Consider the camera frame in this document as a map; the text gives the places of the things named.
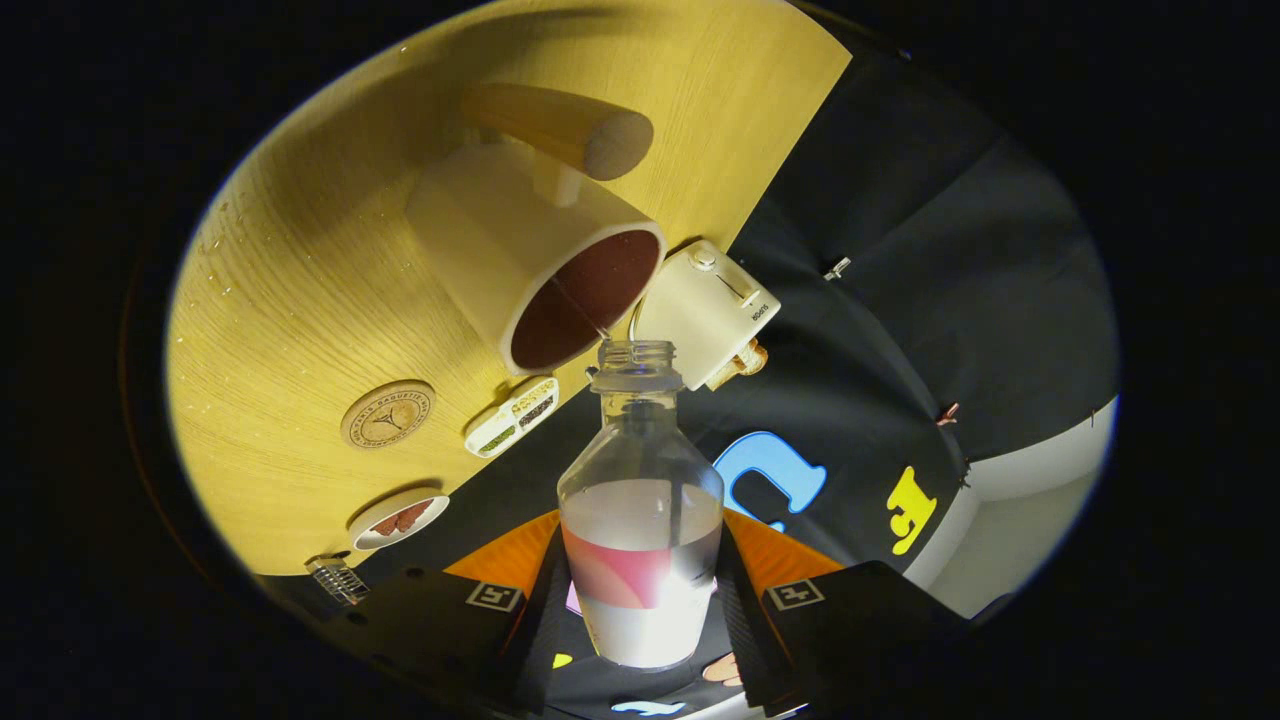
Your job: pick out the pink clothes peg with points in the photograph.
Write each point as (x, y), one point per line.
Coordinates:
(947, 414)

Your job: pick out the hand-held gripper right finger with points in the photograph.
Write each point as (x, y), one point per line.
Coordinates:
(742, 640)

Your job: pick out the cream toaster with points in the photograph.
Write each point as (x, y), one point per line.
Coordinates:
(700, 310)

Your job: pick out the red-brown meat piece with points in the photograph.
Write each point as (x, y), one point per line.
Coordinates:
(388, 525)
(416, 513)

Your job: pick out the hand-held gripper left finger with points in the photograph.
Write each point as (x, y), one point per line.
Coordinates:
(545, 630)

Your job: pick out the small white divided dish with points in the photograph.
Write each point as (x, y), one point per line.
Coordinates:
(510, 417)

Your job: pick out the clear juice bottle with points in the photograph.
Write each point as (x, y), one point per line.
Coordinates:
(640, 630)

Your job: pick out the wooden table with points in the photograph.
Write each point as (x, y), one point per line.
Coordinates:
(280, 330)

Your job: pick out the toast slice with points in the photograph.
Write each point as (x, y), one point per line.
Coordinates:
(728, 378)
(752, 358)

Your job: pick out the white clip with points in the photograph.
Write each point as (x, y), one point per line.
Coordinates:
(838, 268)

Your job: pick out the black backdrop cloth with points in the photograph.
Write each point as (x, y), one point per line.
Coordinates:
(900, 250)

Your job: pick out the white round plate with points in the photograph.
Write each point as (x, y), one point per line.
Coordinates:
(432, 512)

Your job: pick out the round wooden coaster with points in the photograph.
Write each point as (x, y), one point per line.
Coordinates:
(388, 414)

